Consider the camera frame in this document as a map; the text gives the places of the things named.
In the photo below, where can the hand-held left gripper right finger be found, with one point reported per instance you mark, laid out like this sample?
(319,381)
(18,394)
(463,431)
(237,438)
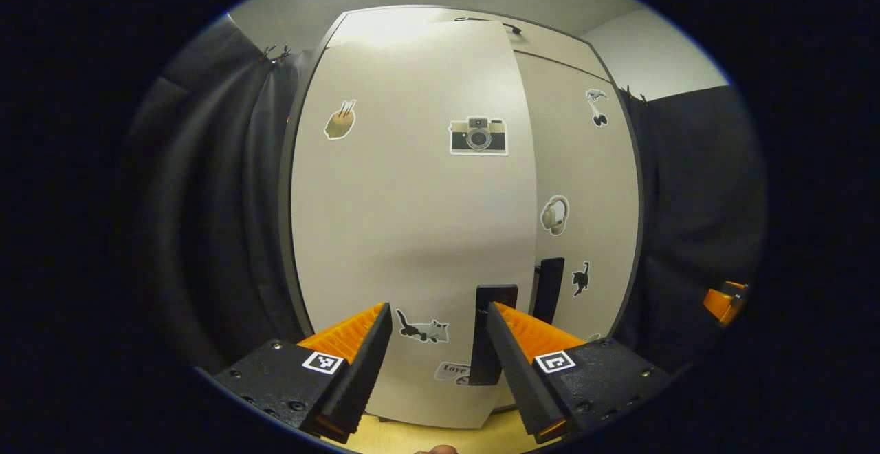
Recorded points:
(522,385)

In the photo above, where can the white camera-sticker cabinet door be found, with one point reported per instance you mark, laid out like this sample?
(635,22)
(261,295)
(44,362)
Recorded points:
(399,234)

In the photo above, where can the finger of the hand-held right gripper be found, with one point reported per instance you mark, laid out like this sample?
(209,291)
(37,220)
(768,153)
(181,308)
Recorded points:
(718,303)

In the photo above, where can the white shoe cabinet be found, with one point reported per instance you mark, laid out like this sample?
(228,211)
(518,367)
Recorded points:
(284,199)

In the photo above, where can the white headphone-sticker cabinet door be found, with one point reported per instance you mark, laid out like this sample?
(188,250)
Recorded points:
(591,172)

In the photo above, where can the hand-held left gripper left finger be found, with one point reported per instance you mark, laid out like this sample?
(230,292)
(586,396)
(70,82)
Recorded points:
(361,378)

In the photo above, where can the white cabinet drawer front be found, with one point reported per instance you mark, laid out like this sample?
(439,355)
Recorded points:
(550,48)

